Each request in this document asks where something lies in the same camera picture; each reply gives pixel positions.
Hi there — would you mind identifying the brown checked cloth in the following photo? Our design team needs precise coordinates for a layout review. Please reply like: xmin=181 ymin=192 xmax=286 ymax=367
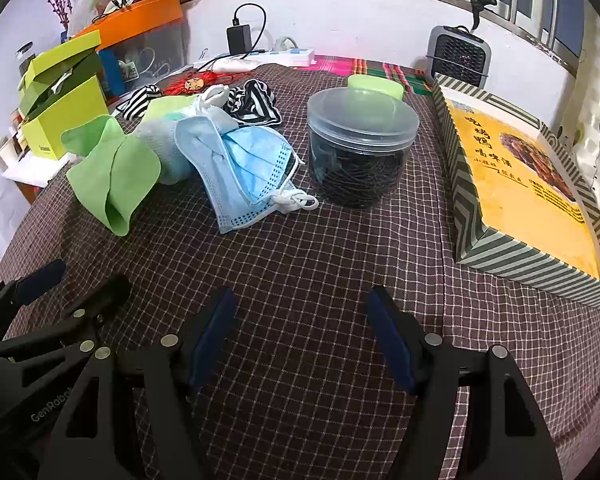
xmin=0 ymin=62 xmax=600 ymax=480

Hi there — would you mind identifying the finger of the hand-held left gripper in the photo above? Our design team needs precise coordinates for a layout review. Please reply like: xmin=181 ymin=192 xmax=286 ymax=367
xmin=0 ymin=259 xmax=67 ymax=321
xmin=0 ymin=272 xmax=133 ymax=361

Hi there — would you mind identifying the white sock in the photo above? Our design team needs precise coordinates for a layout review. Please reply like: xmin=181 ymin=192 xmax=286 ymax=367
xmin=200 ymin=84 xmax=232 ymax=110

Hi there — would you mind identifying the black power adapter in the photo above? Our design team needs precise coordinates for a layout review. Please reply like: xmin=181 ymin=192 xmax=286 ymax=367
xmin=226 ymin=23 xmax=253 ymax=55

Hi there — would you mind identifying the lime green cardboard box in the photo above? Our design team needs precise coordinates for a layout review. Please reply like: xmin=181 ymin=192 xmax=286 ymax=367
xmin=18 ymin=29 xmax=110 ymax=161

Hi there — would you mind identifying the clear bin with orange lid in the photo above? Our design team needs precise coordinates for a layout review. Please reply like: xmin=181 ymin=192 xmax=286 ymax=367
xmin=72 ymin=0 xmax=189 ymax=107

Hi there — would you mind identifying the white power strip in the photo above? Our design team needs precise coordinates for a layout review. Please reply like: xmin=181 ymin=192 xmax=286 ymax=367
xmin=248 ymin=45 xmax=317 ymax=67

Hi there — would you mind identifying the white paper sheet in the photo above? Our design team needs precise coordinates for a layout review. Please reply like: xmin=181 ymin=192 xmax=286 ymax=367
xmin=0 ymin=152 xmax=78 ymax=197

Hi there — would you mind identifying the pale rolled towel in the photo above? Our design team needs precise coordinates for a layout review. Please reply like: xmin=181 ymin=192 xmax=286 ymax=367
xmin=132 ymin=97 xmax=233 ymax=187

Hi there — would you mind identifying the red tasselled ornament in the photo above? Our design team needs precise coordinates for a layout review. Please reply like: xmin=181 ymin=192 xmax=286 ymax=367
xmin=164 ymin=71 xmax=248 ymax=97

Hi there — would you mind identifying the dark bottle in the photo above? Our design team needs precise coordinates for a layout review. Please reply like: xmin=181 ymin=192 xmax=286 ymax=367
xmin=14 ymin=42 xmax=37 ymax=82

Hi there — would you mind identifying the green plastic container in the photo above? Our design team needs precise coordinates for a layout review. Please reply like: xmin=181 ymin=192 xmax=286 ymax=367
xmin=347 ymin=73 xmax=407 ymax=102

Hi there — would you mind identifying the black cable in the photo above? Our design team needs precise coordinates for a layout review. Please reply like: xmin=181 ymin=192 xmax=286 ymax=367
xmin=231 ymin=3 xmax=269 ymax=53

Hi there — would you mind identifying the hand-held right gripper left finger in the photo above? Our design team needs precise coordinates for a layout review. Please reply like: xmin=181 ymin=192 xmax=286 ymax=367
xmin=37 ymin=286 xmax=239 ymax=480

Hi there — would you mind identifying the yellow striped cardboard box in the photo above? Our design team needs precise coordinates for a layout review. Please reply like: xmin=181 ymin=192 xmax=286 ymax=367
xmin=431 ymin=73 xmax=600 ymax=312

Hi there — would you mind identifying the grey desktop fan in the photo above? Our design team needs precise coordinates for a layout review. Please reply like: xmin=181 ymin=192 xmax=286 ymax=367
xmin=424 ymin=25 xmax=493 ymax=91

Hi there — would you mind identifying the clear plastic jar with lid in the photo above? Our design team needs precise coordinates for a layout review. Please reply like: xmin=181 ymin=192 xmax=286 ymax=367
xmin=307 ymin=87 xmax=421 ymax=210

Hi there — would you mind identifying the blue face mask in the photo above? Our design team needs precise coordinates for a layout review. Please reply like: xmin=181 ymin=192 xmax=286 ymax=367
xmin=174 ymin=116 xmax=273 ymax=234
xmin=220 ymin=125 xmax=321 ymax=214

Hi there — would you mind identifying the light green cloth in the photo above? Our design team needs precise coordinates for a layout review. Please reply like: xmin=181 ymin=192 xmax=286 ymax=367
xmin=60 ymin=114 xmax=162 ymax=237

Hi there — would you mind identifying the black white striped cloth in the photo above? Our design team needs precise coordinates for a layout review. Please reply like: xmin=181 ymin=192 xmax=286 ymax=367
xmin=117 ymin=85 xmax=162 ymax=120
xmin=226 ymin=79 xmax=285 ymax=127

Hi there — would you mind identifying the printed cream curtain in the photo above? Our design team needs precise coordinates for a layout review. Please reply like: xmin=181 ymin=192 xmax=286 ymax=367
xmin=555 ymin=7 xmax=600 ymax=283

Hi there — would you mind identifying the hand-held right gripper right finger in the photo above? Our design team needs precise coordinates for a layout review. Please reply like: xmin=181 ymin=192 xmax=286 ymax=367
xmin=365 ymin=285 xmax=564 ymax=480

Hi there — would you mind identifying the colourful striped cloth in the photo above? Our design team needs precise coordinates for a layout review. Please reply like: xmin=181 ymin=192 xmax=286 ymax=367
xmin=311 ymin=54 xmax=435 ymax=97

